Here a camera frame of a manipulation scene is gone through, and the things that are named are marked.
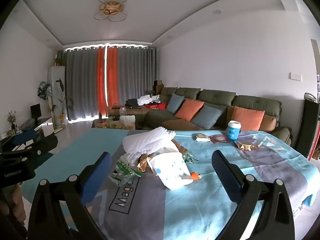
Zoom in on person's left hand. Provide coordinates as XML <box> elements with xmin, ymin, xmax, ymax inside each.
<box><xmin>9</xmin><ymin>184</ymin><xmax>27</xmax><ymax>222</ymax></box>

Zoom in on green plastic wrapper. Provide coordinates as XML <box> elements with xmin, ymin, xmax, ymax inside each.
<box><xmin>184</xmin><ymin>153</ymin><xmax>199</xmax><ymax>165</ymax></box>

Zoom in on ring ceiling lamp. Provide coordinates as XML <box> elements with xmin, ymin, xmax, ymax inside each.
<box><xmin>94</xmin><ymin>0</ymin><xmax>131</xmax><ymax>22</ymax></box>

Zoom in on white printed paper bag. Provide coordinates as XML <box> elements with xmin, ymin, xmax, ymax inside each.
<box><xmin>120</xmin><ymin>115</ymin><xmax>136</xmax><ymax>130</ymax></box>

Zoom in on large blue cushion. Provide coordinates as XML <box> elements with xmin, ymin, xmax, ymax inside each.
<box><xmin>191</xmin><ymin>105</ymin><xmax>222</xmax><ymax>130</ymax></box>

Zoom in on dark red flat packet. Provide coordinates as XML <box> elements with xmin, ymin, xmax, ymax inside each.
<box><xmin>209</xmin><ymin>134</ymin><xmax>230</xmax><ymax>144</ymax></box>

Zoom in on brown cardboard boxes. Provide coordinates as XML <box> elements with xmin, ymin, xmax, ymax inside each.
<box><xmin>153</xmin><ymin>80</ymin><xmax>164</xmax><ymax>96</ymax></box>

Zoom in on dark coffee table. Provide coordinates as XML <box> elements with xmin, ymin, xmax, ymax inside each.
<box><xmin>92</xmin><ymin>114</ymin><xmax>148</xmax><ymax>131</ymax></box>

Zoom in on green sectional sofa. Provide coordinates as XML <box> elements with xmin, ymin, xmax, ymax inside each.
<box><xmin>107</xmin><ymin>87</ymin><xmax>293</xmax><ymax>145</ymax></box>

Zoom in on white low cabinet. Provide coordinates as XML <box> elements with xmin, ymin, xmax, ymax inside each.
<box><xmin>0</xmin><ymin>117</ymin><xmax>54</xmax><ymax>147</ymax></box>

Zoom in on black tower fan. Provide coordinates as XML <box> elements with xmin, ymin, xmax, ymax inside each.
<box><xmin>294</xmin><ymin>92</ymin><xmax>319</xmax><ymax>158</ymax></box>

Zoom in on small flower vase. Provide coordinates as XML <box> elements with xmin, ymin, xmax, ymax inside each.
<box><xmin>7</xmin><ymin>110</ymin><xmax>17</xmax><ymax>131</ymax></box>

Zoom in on blue paper cup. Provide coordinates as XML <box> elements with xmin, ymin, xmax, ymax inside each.
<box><xmin>227</xmin><ymin>120</ymin><xmax>242</xmax><ymax>141</ymax></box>

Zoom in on brown crumpled packet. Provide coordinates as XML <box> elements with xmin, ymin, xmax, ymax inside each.
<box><xmin>235</xmin><ymin>140</ymin><xmax>258</xmax><ymax>151</ymax></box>

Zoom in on black monitor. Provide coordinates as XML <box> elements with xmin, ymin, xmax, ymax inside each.
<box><xmin>30</xmin><ymin>103</ymin><xmax>42</xmax><ymax>126</ymax></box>

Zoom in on white tissue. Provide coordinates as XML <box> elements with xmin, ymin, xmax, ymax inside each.
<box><xmin>122</xmin><ymin>127</ymin><xmax>177</xmax><ymax>167</ymax></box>

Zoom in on white clothes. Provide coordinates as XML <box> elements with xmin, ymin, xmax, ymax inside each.
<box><xmin>137</xmin><ymin>95</ymin><xmax>161</xmax><ymax>106</ymax></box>

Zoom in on small blue cushion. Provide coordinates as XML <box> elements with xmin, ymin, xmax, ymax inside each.
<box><xmin>166</xmin><ymin>94</ymin><xmax>185</xmax><ymax>113</ymax></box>

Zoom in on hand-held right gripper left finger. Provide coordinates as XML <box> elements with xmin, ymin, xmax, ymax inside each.
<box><xmin>27</xmin><ymin>151</ymin><xmax>112</xmax><ymax>240</ymax></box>

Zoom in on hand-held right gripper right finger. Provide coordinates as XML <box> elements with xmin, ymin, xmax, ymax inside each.
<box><xmin>211</xmin><ymin>150</ymin><xmax>295</xmax><ymax>240</ymax></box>

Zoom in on green snack packet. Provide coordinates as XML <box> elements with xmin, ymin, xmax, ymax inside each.
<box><xmin>108</xmin><ymin>158</ymin><xmax>143</xmax><ymax>187</ymax></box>

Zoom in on red clothes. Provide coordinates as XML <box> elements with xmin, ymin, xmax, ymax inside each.
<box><xmin>145</xmin><ymin>102</ymin><xmax>168</xmax><ymax>111</ymax></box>

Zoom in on white standing air conditioner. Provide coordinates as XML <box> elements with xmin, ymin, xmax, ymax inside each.
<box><xmin>47</xmin><ymin>66</ymin><xmax>66</xmax><ymax>131</ymax></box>

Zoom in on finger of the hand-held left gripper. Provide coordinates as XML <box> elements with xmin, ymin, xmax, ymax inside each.
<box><xmin>1</xmin><ymin>134</ymin><xmax>58</xmax><ymax>161</ymax></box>

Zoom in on slim orange cushion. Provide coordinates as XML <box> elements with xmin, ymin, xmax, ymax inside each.
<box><xmin>175</xmin><ymin>99</ymin><xmax>204</xmax><ymax>122</ymax></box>

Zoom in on grey rounded object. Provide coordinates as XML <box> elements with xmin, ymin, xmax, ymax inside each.
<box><xmin>146</xmin><ymin>151</ymin><xmax>193</xmax><ymax>190</ymax></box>

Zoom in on tall leafy plant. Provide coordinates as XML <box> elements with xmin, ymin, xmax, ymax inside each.
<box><xmin>51</xmin><ymin>78</ymin><xmax>74</xmax><ymax>131</ymax></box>

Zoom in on covered standing fan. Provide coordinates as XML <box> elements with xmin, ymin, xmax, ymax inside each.
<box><xmin>37</xmin><ymin>80</ymin><xmax>54</xmax><ymax>128</ymax></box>

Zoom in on printed blue grey blanket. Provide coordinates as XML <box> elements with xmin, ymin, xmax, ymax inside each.
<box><xmin>21</xmin><ymin>127</ymin><xmax>320</xmax><ymax>240</ymax></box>

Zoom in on grey and orange curtain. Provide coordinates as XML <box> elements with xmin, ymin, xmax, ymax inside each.
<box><xmin>107</xmin><ymin>44</ymin><xmax>159</xmax><ymax>117</ymax></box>
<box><xmin>57</xmin><ymin>45</ymin><xmax>108</xmax><ymax>123</ymax></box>

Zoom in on large orange cushion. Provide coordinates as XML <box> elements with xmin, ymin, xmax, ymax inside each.
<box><xmin>230</xmin><ymin>106</ymin><xmax>265</xmax><ymax>132</ymax></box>

